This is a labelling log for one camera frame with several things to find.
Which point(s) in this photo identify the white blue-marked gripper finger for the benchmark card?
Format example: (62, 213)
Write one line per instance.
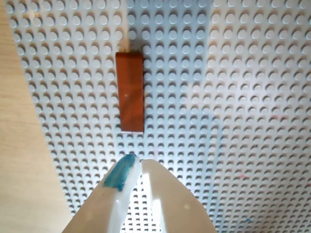
(104, 204)

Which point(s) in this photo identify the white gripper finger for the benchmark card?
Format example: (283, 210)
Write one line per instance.
(175, 204)

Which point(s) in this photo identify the brown lego technic beam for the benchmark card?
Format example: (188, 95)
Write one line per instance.
(130, 92)

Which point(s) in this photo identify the grey lego baseplate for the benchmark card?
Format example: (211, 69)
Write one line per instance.
(218, 85)

